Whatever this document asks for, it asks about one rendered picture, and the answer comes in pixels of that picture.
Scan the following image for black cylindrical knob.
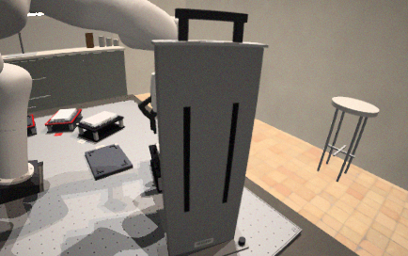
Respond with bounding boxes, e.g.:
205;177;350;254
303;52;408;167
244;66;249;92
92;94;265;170
238;236;245;246

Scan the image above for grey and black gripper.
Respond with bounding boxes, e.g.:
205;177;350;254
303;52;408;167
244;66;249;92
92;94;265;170
138;73;157;134

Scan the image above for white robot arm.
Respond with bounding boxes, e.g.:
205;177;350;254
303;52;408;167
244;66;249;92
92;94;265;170
0;0;179;185

